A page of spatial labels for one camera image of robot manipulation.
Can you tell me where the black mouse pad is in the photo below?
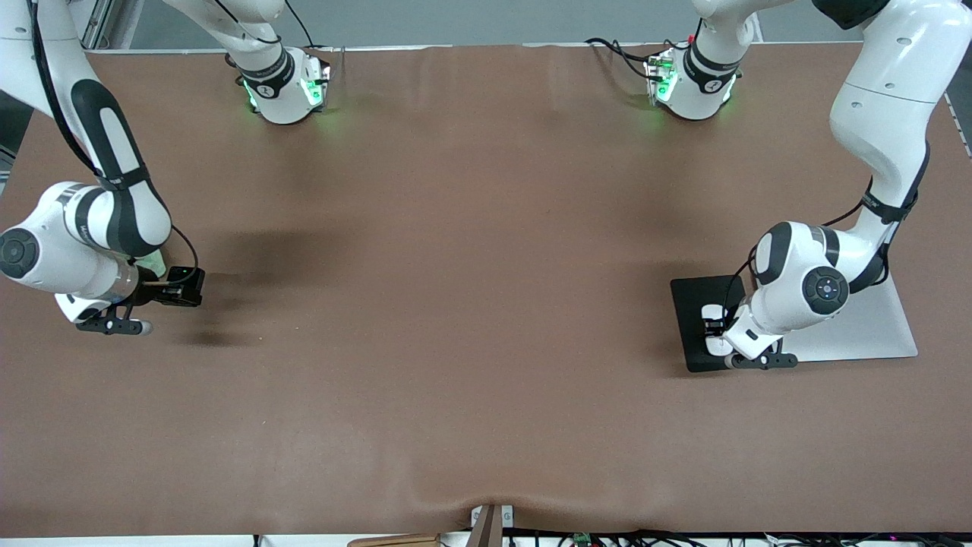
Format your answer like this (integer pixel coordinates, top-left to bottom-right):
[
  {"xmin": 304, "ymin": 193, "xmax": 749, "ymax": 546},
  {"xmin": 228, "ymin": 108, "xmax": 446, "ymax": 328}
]
[{"xmin": 670, "ymin": 274, "xmax": 765, "ymax": 374}]

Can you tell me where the aluminium frame post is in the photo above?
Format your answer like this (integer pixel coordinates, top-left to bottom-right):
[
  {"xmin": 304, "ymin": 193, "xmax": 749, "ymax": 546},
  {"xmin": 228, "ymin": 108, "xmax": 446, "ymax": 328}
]
[{"xmin": 76, "ymin": 0, "xmax": 139, "ymax": 51}]

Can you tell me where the silver closed laptop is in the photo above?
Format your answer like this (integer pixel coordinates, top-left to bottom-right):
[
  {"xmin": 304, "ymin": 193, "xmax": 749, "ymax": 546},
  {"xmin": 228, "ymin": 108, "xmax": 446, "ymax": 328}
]
[{"xmin": 782, "ymin": 267, "xmax": 920, "ymax": 363}]

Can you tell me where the brown table cover mat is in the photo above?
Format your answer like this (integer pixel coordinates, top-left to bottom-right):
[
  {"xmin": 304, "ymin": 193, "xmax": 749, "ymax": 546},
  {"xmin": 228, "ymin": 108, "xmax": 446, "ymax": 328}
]
[{"xmin": 0, "ymin": 42, "xmax": 972, "ymax": 537}]

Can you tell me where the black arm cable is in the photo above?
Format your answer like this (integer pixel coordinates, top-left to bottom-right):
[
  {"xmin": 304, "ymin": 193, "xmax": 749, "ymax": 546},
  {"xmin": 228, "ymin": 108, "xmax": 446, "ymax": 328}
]
[
  {"xmin": 27, "ymin": 0, "xmax": 200, "ymax": 286},
  {"xmin": 724, "ymin": 141, "xmax": 932, "ymax": 321}
]

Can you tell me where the brown wooden board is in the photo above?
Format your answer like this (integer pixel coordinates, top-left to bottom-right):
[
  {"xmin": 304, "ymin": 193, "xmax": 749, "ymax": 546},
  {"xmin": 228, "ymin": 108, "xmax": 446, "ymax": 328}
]
[{"xmin": 347, "ymin": 533, "xmax": 442, "ymax": 547}]

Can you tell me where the white computer mouse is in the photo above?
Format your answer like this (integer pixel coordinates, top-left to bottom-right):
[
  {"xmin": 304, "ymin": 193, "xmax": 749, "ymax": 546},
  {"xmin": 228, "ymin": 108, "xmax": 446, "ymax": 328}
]
[{"xmin": 699, "ymin": 303, "xmax": 737, "ymax": 359}]

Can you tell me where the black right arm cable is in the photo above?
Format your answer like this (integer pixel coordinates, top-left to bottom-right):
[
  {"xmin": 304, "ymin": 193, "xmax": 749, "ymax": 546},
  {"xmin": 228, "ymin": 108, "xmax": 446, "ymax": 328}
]
[{"xmin": 27, "ymin": 0, "xmax": 200, "ymax": 286}]

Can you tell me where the metal table edge bracket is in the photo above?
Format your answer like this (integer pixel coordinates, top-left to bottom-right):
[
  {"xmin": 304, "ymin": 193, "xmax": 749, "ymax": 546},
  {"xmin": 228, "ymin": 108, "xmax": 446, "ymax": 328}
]
[{"xmin": 470, "ymin": 503, "xmax": 516, "ymax": 547}]

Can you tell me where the black base power cable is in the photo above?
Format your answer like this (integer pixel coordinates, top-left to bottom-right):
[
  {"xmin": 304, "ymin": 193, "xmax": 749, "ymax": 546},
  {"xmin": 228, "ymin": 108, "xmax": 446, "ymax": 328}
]
[{"xmin": 583, "ymin": 36, "xmax": 671, "ymax": 81}]

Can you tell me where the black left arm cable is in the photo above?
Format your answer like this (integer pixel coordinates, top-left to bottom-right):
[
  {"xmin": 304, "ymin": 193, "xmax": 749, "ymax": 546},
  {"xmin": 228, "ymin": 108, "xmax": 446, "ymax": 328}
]
[{"xmin": 724, "ymin": 141, "xmax": 932, "ymax": 321}]

